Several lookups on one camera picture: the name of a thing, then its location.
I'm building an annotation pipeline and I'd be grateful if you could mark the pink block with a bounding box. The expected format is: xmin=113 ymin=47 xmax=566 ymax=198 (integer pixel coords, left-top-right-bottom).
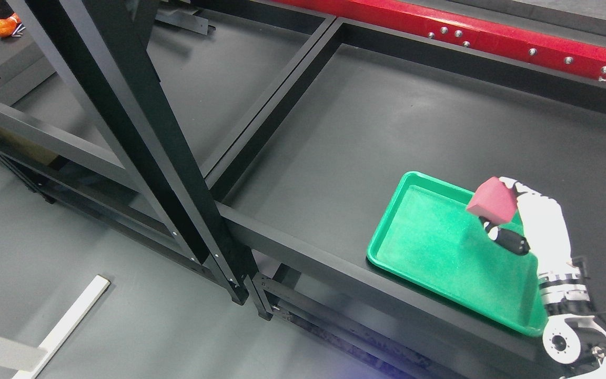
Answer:
xmin=465 ymin=176 xmax=517 ymax=225

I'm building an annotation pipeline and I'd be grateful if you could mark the black left metal shelf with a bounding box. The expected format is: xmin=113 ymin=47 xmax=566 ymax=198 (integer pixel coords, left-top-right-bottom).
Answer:
xmin=0 ymin=0 xmax=335 ymax=306

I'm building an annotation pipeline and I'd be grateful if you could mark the red metal beam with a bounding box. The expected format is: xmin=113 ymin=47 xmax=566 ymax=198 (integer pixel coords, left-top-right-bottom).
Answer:
xmin=288 ymin=1 xmax=606 ymax=82

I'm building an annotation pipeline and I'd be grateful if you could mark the black right metal shelf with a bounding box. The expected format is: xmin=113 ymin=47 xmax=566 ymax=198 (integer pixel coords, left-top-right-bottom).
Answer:
xmin=217 ymin=18 xmax=606 ymax=378

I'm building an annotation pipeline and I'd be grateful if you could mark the black metal shelf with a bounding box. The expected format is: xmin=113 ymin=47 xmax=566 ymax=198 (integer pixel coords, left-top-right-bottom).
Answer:
xmin=0 ymin=0 xmax=335 ymax=306
xmin=217 ymin=18 xmax=606 ymax=378

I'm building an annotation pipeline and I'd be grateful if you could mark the white desk with leg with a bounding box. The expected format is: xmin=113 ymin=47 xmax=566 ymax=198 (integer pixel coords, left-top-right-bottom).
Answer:
xmin=0 ymin=275 xmax=111 ymax=379

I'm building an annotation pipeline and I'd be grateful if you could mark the wooden box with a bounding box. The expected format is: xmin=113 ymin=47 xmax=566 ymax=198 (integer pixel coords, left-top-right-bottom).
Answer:
xmin=0 ymin=127 xmax=60 ymax=165

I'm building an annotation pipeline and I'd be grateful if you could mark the green tray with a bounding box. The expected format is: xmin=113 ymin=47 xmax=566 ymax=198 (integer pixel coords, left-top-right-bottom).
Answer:
xmin=367 ymin=171 xmax=548 ymax=337

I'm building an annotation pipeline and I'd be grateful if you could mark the orange tool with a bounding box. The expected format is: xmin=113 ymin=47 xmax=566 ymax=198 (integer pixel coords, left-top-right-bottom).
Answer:
xmin=0 ymin=14 xmax=23 ymax=38

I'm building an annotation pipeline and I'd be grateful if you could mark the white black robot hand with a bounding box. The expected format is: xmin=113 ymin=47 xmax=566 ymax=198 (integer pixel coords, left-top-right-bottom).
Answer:
xmin=479 ymin=176 xmax=580 ymax=276

